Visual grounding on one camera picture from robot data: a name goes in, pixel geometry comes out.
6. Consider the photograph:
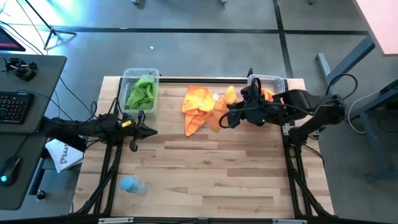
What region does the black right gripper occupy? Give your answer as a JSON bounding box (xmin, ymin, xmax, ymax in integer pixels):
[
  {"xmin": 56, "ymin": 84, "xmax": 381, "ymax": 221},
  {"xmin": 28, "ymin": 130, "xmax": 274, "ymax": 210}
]
[{"xmin": 229, "ymin": 86, "xmax": 282, "ymax": 127}]

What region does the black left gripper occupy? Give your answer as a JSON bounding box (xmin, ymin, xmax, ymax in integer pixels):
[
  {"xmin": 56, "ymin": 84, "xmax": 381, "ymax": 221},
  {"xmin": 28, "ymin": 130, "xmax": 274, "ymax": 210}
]
[{"xmin": 119, "ymin": 111, "xmax": 158, "ymax": 152}]

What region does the orange microfiber towel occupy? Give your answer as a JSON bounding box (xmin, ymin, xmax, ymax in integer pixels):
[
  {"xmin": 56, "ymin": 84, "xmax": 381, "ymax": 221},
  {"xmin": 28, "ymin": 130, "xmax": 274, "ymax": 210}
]
[
  {"xmin": 181, "ymin": 85, "xmax": 219, "ymax": 137},
  {"xmin": 260, "ymin": 88, "xmax": 284, "ymax": 105},
  {"xmin": 206, "ymin": 85, "xmax": 239, "ymax": 134}
]

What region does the green microfiber towel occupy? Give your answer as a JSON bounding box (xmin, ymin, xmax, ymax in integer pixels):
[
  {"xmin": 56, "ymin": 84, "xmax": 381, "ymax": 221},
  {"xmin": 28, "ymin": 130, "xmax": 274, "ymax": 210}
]
[{"xmin": 124, "ymin": 77, "xmax": 157, "ymax": 110}]

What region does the clear plastic storage bin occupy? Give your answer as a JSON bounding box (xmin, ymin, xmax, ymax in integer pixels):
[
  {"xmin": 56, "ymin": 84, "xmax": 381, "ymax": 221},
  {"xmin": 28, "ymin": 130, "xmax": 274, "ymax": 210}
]
[
  {"xmin": 119, "ymin": 67, "xmax": 160, "ymax": 119},
  {"xmin": 247, "ymin": 73, "xmax": 287, "ymax": 103}
]

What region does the light blue plastic bottle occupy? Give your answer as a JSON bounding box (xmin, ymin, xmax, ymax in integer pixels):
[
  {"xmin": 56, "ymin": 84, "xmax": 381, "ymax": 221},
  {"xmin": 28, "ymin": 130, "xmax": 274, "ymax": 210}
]
[{"xmin": 119, "ymin": 175, "xmax": 149, "ymax": 196}]

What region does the white box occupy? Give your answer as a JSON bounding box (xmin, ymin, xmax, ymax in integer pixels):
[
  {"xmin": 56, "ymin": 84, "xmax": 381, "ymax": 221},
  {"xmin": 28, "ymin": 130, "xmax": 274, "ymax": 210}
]
[{"xmin": 45, "ymin": 138, "xmax": 85, "ymax": 174}]

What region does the gray operator desk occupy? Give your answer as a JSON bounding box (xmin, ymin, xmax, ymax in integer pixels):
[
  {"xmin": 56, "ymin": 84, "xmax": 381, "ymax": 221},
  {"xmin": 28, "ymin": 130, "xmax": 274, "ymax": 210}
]
[{"xmin": 0, "ymin": 53, "xmax": 68, "ymax": 212}]

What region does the gray metal desk leg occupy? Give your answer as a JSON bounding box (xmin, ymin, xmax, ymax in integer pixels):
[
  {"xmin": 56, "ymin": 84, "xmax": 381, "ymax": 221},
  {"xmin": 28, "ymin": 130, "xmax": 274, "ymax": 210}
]
[{"xmin": 315, "ymin": 36, "xmax": 376, "ymax": 91}]

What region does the black clamp gadget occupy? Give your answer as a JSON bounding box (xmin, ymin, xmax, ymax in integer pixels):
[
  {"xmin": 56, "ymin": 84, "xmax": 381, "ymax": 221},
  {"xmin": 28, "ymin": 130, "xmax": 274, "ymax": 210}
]
[{"xmin": 2, "ymin": 57, "xmax": 39, "ymax": 83}]

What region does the black backlit keyboard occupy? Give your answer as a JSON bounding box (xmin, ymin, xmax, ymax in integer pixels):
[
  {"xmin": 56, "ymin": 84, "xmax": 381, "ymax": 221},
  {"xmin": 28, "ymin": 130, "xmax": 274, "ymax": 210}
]
[{"xmin": 0, "ymin": 91, "xmax": 35, "ymax": 126}]

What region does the black light stand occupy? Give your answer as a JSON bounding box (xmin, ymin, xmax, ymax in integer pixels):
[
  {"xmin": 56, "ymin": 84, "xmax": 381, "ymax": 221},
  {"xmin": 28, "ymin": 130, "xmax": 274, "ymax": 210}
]
[{"xmin": 24, "ymin": 0, "xmax": 77, "ymax": 50}]

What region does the black computer mouse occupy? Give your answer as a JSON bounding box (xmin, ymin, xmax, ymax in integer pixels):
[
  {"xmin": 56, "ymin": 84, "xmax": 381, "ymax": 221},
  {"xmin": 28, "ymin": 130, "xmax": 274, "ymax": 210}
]
[{"xmin": 0, "ymin": 155, "xmax": 22, "ymax": 187}]

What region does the black computer monitor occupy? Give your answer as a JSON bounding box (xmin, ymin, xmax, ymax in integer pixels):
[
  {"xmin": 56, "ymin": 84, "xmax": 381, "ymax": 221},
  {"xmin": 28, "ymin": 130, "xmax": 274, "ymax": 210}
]
[{"xmin": 0, "ymin": 26, "xmax": 26, "ymax": 53}]

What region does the pale desk top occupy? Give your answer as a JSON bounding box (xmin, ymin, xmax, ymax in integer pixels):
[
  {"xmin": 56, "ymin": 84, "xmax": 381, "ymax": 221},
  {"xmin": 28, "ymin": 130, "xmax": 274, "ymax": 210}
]
[{"xmin": 353, "ymin": 0, "xmax": 398, "ymax": 57}]

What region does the black metal rig frame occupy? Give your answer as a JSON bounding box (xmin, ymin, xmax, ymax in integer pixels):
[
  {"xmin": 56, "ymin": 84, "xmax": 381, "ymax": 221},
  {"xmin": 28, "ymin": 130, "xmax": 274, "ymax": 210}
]
[{"xmin": 73, "ymin": 75, "xmax": 335, "ymax": 224}]

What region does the silver metal bracket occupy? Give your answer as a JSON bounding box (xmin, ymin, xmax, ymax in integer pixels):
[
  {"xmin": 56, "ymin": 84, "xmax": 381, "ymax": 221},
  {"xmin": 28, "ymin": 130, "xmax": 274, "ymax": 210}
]
[
  {"xmin": 272, "ymin": 218, "xmax": 308, "ymax": 224},
  {"xmin": 98, "ymin": 217, "xmax": 134, "ymax": 224}
]

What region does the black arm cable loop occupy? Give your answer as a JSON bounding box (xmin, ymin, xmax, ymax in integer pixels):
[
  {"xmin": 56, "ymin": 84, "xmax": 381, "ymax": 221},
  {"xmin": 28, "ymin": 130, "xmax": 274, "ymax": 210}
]
[{"xmin": 325, "ymin": 73, "xmax": 358, "ymax": 100}]

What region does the dark metal desk frame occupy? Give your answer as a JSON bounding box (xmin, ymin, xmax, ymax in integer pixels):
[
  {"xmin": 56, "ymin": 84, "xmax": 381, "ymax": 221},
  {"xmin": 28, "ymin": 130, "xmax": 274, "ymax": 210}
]
[{"xmin": 351, "ymin": 79, "xmax": 398, "ymax": 183}]

